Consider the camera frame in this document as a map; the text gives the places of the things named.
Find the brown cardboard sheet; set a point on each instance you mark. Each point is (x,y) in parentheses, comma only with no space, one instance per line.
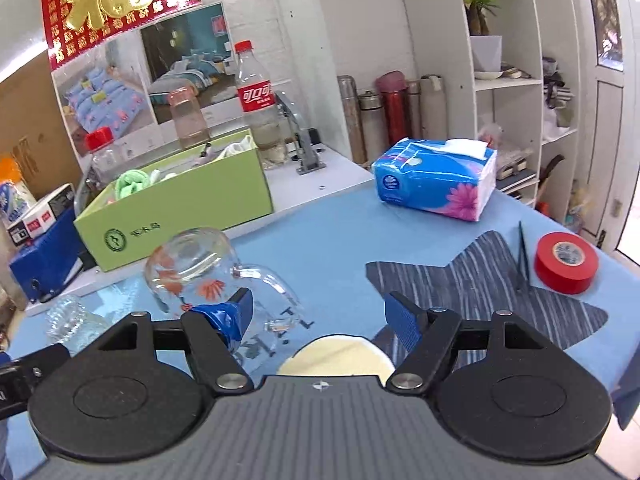
(30,120)

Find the blue machine housing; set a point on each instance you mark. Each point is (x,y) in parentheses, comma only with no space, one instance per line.
(45,260)

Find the black pen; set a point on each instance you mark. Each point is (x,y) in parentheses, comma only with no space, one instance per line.
(523,260)

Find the slim steel thermos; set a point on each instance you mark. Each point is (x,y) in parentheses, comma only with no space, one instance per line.
(414,110)

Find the grey flask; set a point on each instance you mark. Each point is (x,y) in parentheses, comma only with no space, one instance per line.
(372,125)

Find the white box red label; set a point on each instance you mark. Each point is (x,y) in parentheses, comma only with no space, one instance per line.
(37,222)

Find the silver thermos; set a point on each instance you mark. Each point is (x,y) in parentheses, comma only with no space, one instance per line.
(350,115)

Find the cream round pad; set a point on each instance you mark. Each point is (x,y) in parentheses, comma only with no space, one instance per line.
(335,357)

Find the green cardboard box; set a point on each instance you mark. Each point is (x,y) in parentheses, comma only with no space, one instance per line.
(190,210)

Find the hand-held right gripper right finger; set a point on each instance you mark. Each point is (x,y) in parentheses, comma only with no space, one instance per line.
(405,325)

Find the floral print glass cup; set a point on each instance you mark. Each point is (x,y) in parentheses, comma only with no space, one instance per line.
(190,265)

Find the cola bottle red label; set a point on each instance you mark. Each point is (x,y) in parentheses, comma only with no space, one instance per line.
(257,100)

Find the black and white box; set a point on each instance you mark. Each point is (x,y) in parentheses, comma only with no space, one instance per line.
(62,202)

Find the grey striped cloth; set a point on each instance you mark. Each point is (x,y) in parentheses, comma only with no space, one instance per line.
(475,280)

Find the beige thermos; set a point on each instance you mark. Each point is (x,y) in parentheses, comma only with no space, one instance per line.
(432,107)

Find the clear bottle red cap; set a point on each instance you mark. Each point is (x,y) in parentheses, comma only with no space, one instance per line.
(100,140)

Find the wall poster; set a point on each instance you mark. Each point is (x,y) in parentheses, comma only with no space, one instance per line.
(115,95)

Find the red tape roll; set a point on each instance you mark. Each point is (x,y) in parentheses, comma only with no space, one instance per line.
(547,270)

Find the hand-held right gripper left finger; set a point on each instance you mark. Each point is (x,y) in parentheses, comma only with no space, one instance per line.
(235,317)

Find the white door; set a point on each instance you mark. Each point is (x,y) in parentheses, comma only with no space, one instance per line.
(607,125)

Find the blue table mat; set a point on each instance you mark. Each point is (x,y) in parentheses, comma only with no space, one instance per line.
(325,250)

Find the white shelf unit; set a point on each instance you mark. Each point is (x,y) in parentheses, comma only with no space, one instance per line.
(530,35)

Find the pink tinted plastic bottle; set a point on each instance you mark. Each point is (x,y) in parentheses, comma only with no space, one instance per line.
(187,120)

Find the red thermos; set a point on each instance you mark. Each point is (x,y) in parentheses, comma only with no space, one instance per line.
(392,105)

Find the blue tissue pack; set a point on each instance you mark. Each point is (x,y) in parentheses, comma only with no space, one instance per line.
(425,180)

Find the green towel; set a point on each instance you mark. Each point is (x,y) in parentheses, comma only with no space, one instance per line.
(131,182)

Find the white plant pot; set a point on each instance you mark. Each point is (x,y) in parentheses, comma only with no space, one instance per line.
(486,52)

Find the clear textured glass jar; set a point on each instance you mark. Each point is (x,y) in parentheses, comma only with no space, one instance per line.
(75,325)

